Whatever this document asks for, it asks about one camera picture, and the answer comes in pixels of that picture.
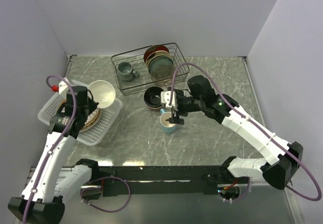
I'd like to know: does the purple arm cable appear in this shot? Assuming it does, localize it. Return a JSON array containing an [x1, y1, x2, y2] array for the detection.
[[170, 62, 323, 201], [22, 75, 76, 223]]

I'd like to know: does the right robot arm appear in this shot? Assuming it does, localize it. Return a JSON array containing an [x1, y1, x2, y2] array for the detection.
[[160, 75, 303, 190]]

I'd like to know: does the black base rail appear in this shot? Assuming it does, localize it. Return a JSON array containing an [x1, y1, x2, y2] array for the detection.
[[86, 165, 248, 197]]

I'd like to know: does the black wire dish rack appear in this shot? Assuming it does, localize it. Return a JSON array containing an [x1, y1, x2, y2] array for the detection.
[[111, 42, 186, 96]]

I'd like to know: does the teal plate in rack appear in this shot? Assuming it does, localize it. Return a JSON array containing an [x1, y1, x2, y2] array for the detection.
[[148, 57, 174, 75]]

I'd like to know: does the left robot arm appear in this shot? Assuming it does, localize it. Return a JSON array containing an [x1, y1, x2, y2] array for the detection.
[[8, 86, 100, 223]]

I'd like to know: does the white plastic bin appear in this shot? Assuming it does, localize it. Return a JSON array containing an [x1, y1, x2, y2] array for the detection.
[[37, 80, 123, 146]]

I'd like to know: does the black brown bowl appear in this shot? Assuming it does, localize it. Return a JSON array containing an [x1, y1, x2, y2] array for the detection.
[[143, 86, 163, 105]]

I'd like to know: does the white bottom plate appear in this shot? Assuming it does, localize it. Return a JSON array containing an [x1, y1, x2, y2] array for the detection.
[[80, 108, 101, 133]]

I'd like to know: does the grey green mug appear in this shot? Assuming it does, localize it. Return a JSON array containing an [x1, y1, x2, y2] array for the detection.
[[117, 62, 140, 82]]

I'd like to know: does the clear pink glass plate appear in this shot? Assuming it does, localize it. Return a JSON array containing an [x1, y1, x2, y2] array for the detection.
[[151, 66, 175, 81]]

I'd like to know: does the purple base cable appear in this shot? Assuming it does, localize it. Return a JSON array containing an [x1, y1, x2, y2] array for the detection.
[[80, 176, 131, 213]]

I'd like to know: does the cream plate in rack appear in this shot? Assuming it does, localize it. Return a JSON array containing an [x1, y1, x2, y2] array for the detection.
[[145, 50, 170, 67]]

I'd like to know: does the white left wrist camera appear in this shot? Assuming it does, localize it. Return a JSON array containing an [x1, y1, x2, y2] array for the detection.
[[50, 78, 72, 96]]

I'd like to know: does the white top bowl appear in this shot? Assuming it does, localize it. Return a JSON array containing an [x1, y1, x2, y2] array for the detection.
[[88, 80, 116, 109]]

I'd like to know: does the red plate in rack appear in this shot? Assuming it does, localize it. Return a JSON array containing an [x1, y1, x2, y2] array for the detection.
[[143, 45, 170, 62]]

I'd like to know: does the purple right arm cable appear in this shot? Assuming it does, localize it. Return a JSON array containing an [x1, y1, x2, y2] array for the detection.
[[170, 62, 323, 201]]

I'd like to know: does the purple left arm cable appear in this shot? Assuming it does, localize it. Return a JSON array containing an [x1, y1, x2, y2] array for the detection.
[[22, 75, 76, 223]]

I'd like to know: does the light blue mug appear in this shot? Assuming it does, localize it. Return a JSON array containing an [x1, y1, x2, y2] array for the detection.
[[159, 108, 177, 134]]

